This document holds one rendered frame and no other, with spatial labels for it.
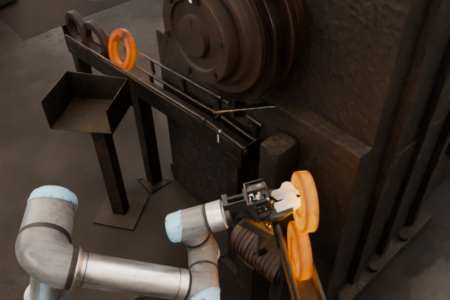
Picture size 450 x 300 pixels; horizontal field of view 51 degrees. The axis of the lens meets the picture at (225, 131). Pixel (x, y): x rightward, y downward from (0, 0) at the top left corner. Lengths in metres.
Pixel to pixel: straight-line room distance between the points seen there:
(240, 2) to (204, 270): 0.67
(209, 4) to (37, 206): 0.64
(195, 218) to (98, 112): 0.89
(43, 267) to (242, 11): 0.76
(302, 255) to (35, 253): 0.63
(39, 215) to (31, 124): 1.85
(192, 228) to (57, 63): 2.43
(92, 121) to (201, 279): 0.93
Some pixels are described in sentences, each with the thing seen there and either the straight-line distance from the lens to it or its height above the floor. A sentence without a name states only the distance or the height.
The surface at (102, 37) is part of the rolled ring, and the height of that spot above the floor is 0.71.
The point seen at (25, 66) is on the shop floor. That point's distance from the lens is 3.50.
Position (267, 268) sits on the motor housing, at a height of 0.50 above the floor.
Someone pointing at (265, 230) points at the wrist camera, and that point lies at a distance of 1.24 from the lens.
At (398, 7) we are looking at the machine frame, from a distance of 1.16.
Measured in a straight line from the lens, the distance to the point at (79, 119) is 1.95.
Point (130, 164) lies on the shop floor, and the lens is 2.56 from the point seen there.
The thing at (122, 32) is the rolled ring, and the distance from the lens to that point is 2.11.
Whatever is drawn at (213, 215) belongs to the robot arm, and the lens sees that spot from 1.17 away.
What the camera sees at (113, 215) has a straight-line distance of 2.34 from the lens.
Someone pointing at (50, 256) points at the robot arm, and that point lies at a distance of 1.11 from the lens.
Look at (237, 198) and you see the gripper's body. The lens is 1.17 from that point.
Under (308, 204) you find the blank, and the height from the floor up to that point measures 0.92.
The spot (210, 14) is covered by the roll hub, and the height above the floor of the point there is 1.22.
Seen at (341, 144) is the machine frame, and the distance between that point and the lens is 1.37.
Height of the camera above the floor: 1.79
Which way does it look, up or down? 42 degrees down
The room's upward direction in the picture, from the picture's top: 1 degrees counter-clockwise
